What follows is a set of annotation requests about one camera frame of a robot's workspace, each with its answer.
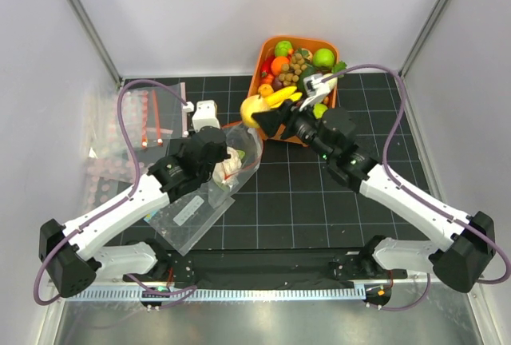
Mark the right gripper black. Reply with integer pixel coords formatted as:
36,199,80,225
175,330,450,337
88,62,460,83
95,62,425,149
253,93,335,161

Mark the yellow lemon toy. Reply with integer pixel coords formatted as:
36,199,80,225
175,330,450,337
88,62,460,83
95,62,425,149
240,95,271,129

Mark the white cauliflower toy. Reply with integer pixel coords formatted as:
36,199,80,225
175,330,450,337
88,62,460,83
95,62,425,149
212,147,245,188

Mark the orange zipper clear bag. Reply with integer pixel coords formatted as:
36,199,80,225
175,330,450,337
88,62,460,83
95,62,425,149
208,121,263,208

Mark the dark green avocado toy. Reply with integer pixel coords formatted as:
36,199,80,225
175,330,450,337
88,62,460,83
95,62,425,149
297,65,318,91

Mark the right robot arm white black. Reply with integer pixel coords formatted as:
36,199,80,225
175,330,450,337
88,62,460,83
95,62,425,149
252,100,496,293

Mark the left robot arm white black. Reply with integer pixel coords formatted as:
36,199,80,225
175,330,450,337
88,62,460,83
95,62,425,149
39,126,230,298

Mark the blue zipper clear bag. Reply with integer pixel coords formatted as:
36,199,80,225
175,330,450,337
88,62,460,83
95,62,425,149
144,191,235,256

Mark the red zipper clear bag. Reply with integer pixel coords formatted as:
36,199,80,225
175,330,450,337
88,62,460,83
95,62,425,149
141,89,163,149

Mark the yellow banana bunch toy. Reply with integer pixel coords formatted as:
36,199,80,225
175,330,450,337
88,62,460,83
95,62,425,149
265,86,303,108

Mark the small tangerine toy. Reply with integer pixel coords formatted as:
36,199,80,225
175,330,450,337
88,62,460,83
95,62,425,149
257,84,274,98

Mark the brown longan bunch toy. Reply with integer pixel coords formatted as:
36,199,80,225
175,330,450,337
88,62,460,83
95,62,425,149
277,53,309,86

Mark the green pear toy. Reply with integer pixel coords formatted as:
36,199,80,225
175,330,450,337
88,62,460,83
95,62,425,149
312,103,328,120

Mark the red chili toy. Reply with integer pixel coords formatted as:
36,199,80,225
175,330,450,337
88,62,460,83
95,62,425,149
259,54,275,78

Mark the orange fruit toy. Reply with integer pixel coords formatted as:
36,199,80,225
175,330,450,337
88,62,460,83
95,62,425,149
270,56,289,77

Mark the orange plastic basket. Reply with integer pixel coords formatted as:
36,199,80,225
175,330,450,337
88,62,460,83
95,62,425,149
247,36,340,147

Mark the black grid mat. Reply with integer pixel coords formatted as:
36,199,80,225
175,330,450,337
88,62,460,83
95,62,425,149
75,72,456,251

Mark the white radish toy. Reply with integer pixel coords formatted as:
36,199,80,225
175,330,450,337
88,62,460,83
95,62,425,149
313,73,338,103

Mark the green apple toy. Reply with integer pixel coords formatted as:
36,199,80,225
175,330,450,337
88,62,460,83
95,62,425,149
312,48,336,70

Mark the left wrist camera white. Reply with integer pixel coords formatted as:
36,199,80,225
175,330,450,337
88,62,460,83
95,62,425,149
182,100,220,132

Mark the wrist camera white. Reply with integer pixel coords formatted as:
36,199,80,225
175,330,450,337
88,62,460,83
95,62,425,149
299,73,321,111
182,100,220,132

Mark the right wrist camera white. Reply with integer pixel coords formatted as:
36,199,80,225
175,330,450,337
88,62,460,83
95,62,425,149
299,73,321,111

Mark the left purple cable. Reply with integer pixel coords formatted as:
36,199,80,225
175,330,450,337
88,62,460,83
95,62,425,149
32,77,199,310

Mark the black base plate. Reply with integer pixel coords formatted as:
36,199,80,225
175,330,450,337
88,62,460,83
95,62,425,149
133,248,407,289

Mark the grey slotted cable duct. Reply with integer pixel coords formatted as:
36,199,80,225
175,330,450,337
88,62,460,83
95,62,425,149
69,284,366,303

